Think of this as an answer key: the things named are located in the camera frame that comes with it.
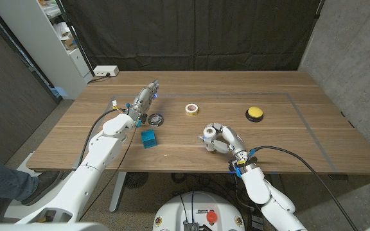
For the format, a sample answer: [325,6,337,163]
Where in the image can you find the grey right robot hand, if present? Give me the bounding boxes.
[199,123,253,166]

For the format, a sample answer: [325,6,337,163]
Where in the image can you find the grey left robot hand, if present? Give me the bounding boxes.
[127,80,159,124]

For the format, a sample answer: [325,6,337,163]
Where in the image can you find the white string spool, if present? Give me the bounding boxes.
[203,126,218,151]

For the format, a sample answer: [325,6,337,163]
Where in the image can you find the yellow button black base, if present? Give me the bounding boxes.
[245,106,265,123]

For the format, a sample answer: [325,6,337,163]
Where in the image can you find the blue block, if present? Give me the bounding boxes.
[141,129,158,149]

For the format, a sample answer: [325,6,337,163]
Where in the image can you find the white yellow tape roll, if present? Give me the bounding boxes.
[185,103,199,117]

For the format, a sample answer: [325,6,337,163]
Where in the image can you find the shiny silver black disc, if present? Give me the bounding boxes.
[147,113,164,127]

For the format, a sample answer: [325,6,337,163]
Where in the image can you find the white power strip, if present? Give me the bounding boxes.
[93,65,120,78]

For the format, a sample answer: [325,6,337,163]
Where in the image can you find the white robot torso base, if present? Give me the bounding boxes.
[152,191,246,231]

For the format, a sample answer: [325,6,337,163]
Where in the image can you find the black round grille disc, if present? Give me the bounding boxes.
[123,172,150,189]

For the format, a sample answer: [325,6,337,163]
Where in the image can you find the black backdrop curtain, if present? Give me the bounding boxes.
[59,0,322,72]

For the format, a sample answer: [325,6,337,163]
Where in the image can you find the black floor power strip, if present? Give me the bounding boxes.
[248,213,265,231]

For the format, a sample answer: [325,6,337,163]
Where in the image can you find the black backdrop stand pole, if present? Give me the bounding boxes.
[55,0,95,77]
[313,0,326,20]

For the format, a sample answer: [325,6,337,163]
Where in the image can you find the cardboard box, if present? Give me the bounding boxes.
[61,34,78,51]

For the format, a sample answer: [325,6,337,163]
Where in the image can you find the white table leg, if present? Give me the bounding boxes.
[109,171,127,213]

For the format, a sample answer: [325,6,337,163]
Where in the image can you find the white shelf cabinet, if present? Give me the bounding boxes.
[0,0,93,100]

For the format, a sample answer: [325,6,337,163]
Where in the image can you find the dark grey shoe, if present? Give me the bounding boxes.
[21,170,60,206]

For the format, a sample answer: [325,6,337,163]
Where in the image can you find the dark wooden door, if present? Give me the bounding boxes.
[0,0,62,164]

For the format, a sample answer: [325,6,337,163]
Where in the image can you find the white floor platform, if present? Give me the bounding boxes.
[3,150,64,221]

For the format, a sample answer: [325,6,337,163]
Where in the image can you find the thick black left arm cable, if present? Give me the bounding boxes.
[77,108,127,166]

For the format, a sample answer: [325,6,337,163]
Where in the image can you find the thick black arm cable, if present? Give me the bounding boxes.
[252,146,359,231]
[77,108,127,166]

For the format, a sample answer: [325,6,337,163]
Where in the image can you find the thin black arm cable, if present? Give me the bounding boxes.
[80,126,138,221]

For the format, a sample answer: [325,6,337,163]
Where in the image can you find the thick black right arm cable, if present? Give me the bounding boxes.
[252,146,359,231]

